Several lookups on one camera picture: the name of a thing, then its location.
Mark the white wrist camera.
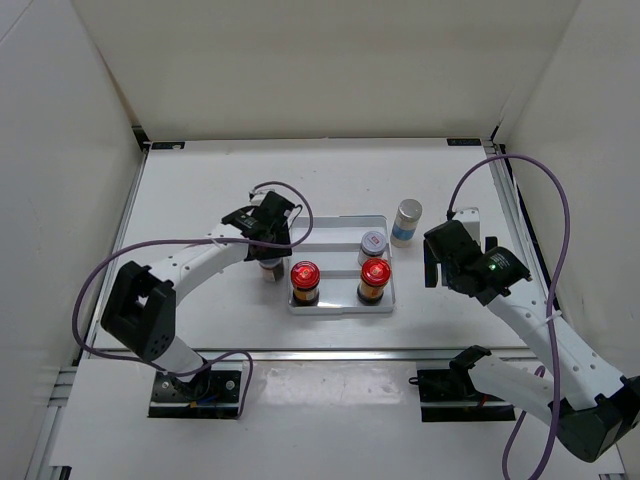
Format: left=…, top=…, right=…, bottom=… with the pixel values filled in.
left=249, top=189, right=269, bottom=206
left=452, top=207, right=482, bottom=245

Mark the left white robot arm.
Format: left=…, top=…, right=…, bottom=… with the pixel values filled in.
left=101, top=190, right=295, bottom=400

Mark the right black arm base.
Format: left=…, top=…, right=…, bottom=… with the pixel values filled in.
left=408, top=345, right=515, bottom=423

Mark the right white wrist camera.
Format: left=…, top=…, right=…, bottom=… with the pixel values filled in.
left=452, top=207, right=482, bottom=245

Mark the left blue corner label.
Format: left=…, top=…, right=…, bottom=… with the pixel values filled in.
left=151, top=141, right=186, bottom=150

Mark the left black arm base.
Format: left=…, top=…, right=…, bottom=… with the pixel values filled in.
left=147, top=362, right=243, bottom=420

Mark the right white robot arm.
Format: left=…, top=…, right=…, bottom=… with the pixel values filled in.
left=423, top=220, right=639, bottom=463

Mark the aluminium left rail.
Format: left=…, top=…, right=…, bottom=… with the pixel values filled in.
left=71, top=142, right=151, bottom=363

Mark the white three-compartment tray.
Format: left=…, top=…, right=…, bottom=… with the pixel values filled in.
left=288, top=215, right=395, bottom=316

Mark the small silver-lid jar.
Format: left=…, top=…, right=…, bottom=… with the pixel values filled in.
left=259, top=258, right=284, bottom=283
left=358, top=230, right=387, bottom=265

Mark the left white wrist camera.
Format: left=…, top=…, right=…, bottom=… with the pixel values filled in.
left=249, top=189, right=269, bottom=206

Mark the tall blue-label bottle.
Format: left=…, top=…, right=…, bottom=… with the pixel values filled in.
left=390, top=199, right=423, bottom=248

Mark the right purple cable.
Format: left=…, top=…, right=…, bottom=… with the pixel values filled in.
left=446, top=154, right=572, bottom=480

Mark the red-lid sauce jar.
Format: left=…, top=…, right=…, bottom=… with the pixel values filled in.
left=290, top=261, right=320, bottom=306
left=357, top=258, right=392, bottom=304

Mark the right blue corner label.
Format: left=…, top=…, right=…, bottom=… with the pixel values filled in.
left=446, top=138, right=482, bottom=147

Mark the blue corner label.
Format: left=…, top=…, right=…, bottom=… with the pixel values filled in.
left=446, top=138, right=482, bottom=147
left=151, top=141, right=186, bottom=150

